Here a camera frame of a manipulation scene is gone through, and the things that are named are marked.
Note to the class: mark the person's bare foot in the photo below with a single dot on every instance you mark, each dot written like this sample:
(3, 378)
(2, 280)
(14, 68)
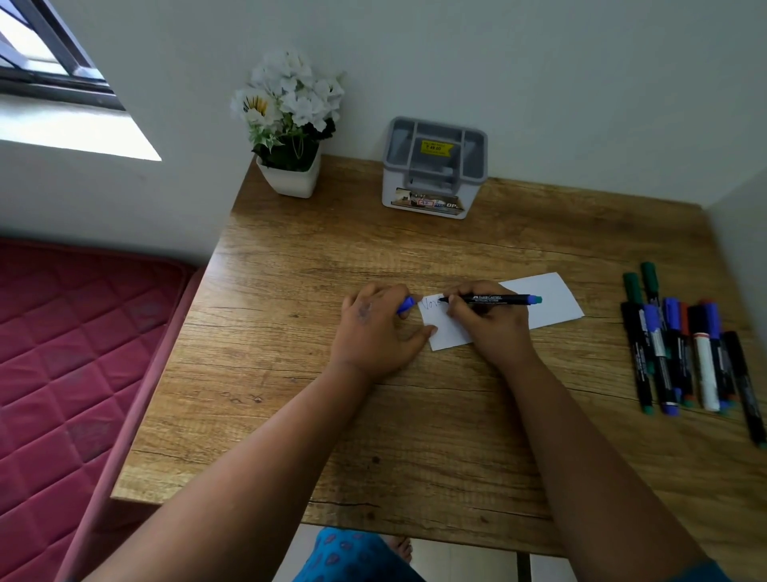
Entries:
(400, 548)

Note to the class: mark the person's right fingers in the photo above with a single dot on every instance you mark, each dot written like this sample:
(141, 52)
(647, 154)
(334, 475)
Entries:
(464, 318)

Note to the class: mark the person's right hand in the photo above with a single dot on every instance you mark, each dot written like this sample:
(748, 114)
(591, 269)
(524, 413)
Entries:
(500, 330)

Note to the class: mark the red quilted mattress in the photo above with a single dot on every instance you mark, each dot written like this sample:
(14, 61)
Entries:
(66, 372)

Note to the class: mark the person's left forearm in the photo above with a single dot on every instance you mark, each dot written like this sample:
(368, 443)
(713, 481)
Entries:
(251, 479)

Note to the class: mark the row of assorted markers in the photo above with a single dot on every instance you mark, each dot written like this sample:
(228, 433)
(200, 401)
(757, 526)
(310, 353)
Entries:
(677, 348)

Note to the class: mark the person's right forearm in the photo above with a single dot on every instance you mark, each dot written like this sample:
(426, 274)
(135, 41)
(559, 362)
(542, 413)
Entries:
(593, 479)

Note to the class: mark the blue marker cap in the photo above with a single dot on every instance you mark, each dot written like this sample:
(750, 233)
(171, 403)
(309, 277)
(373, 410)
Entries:
(407, 306)

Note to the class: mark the black marker with teal end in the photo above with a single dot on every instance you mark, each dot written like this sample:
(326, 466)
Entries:
(509, 298)

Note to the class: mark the person's left thumb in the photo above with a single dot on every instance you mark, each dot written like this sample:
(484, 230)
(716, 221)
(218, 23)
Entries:
(419, 342)

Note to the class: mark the blue patterned trouser leg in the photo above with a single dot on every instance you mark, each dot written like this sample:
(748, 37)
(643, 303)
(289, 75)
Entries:
(350, 560)

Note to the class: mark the white square flower pot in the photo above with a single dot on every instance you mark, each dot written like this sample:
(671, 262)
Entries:
(290, 180)

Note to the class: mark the grey and white desk organizer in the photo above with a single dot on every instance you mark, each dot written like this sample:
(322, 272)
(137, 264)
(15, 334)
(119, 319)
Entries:
(431, 174)

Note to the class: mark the blue sleeve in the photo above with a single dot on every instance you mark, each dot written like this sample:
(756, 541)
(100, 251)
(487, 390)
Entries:
(704, 572)

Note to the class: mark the dark window frame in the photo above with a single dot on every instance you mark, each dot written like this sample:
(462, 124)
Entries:
(60, 54)

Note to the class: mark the person's left hand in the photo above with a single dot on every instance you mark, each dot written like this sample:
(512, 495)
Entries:
(371, 342)

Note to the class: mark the white paper slip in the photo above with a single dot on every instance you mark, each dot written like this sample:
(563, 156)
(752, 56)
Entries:
(551, 300)

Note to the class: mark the white artificial flowers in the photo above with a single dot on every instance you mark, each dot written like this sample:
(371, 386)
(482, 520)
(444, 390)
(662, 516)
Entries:
(290, 102)

